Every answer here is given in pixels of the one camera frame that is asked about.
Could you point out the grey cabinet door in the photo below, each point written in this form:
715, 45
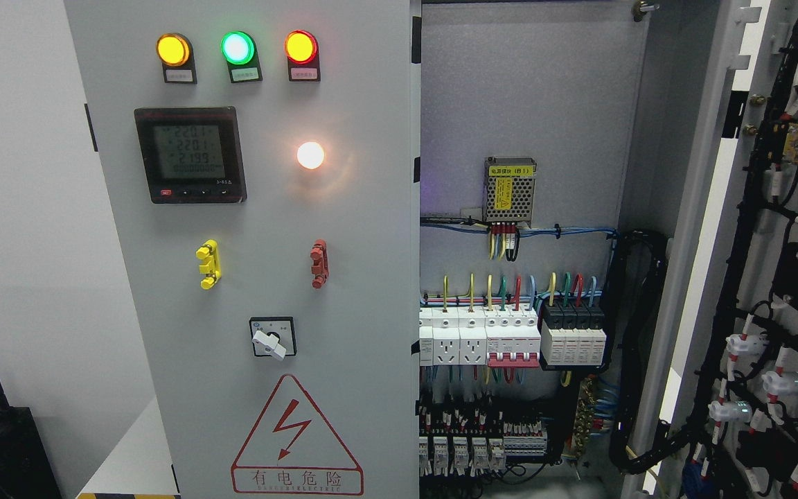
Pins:
718, 417
353, 335

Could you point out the black equipment at left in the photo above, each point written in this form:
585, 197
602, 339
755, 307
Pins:
24, 468

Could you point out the green indicator lamp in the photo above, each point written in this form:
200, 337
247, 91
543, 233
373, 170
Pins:
241, 55

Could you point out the white socket breaker row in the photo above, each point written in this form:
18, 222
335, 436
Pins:
479, 336

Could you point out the metal mesh power supply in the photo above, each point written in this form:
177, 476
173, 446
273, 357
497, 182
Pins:
509, 189

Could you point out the red electric warning sticker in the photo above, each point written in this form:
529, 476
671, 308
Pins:
293, 449

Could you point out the yellow indicator lamp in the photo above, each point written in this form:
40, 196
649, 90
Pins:
177, 60

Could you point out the red indicator lamp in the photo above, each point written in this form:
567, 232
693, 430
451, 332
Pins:
302, 56

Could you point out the white glowing indicator lamp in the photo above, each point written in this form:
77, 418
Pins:
310, 155

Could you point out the black digital power meter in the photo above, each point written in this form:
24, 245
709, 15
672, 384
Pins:
191, 154

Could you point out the relay terminal row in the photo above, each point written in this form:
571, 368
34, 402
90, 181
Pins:
468, 439

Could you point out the red terminal post block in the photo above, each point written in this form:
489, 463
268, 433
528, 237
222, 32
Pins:
319, 267

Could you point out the white rotary selector switch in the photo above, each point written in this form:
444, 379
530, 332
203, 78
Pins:
273, 336

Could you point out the yellow terminal post block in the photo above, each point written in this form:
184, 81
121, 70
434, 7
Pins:
209, 265

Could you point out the black surge protector block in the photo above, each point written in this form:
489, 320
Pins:
572, 337

